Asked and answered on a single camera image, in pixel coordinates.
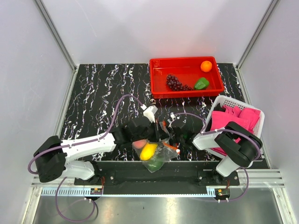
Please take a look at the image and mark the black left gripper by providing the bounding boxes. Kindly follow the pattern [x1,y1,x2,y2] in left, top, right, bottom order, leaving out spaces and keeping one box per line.
[132,119,170,143]

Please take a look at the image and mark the yellow fake banana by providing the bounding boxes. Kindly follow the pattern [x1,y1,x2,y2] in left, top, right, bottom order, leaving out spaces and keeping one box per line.
[140,142,158,161]

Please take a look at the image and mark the clear zip bag orange seal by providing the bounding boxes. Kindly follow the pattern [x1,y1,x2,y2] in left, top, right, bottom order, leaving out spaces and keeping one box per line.
[132,121,180,166]

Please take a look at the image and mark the green fake lime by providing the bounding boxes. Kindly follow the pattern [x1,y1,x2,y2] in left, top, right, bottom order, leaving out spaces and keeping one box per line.
[145,159,164,173]

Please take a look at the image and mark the dark purple fake grapes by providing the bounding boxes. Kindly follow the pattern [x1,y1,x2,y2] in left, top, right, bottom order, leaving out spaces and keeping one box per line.
[166,74,193,91]

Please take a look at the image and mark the green fake pepper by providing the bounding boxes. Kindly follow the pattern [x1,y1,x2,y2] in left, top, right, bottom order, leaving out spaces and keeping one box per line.
[194,77,210,90]

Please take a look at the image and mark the orange fake fruit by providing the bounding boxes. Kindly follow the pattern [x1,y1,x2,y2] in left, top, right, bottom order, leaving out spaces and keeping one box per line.
[200,61,213,72]

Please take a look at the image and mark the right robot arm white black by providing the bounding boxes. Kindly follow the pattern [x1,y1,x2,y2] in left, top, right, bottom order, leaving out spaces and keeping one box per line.
[171,121,263,185]

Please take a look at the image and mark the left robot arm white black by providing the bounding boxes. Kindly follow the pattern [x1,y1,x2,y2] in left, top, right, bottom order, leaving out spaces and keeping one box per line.
[30,119,156,185]

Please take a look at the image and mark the pink fake peach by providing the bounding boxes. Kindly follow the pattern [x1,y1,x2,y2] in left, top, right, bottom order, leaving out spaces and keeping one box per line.
[132,139,148,149]

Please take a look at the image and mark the white perforated plastic basket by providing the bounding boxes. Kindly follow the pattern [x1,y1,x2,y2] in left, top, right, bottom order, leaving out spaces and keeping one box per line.
[193,95,264,158]

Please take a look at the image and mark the red plastic tray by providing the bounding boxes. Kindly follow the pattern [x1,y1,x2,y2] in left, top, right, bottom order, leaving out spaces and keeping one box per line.
[149,56,224,99]

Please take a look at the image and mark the pink cloth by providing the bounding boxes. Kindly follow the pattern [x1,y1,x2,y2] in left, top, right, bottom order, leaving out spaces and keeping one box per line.
[205,105,262,157]

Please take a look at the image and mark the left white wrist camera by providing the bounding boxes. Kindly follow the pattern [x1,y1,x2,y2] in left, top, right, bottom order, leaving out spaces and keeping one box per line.
[141,105,158,123]

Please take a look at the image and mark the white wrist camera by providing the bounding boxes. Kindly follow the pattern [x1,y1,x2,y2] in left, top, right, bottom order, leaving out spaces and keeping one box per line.
[170,113,179,122]
[141,105,158,123]

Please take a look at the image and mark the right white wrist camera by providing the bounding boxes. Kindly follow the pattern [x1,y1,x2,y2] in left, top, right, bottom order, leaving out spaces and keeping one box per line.
[170,113,179,122]

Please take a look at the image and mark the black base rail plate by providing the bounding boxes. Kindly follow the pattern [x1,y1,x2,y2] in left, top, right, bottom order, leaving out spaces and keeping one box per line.
[74,161,240,187]

